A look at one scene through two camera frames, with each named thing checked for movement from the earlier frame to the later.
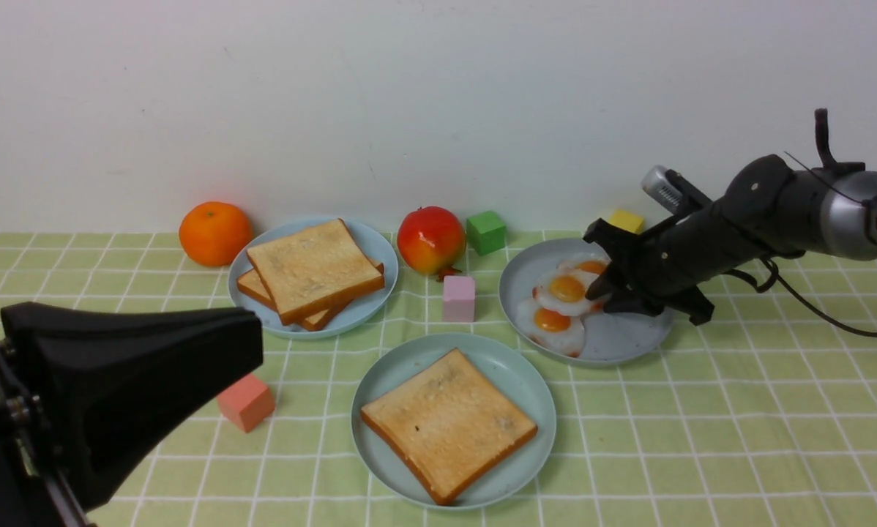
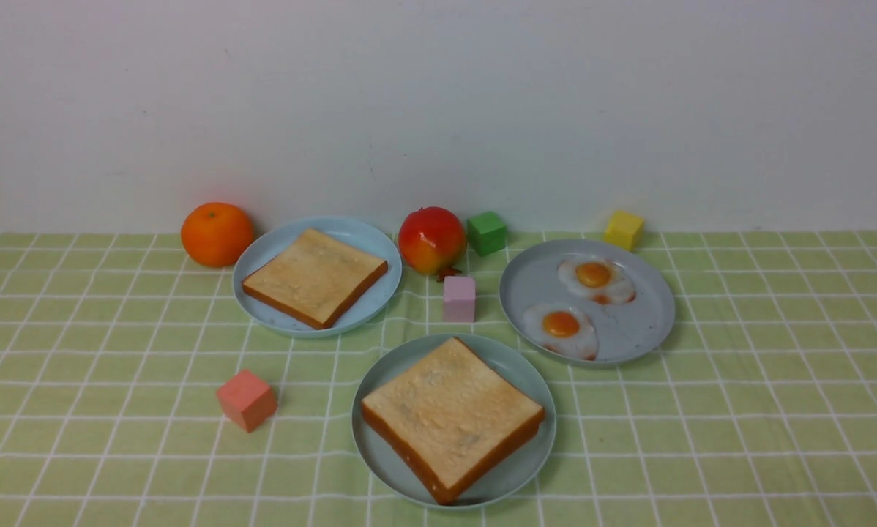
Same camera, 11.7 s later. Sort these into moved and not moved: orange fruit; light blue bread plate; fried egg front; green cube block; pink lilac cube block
Moved: fried egg front
Not moved: light blue bread plate; pink lilac cube block; orange fruit; green cube block
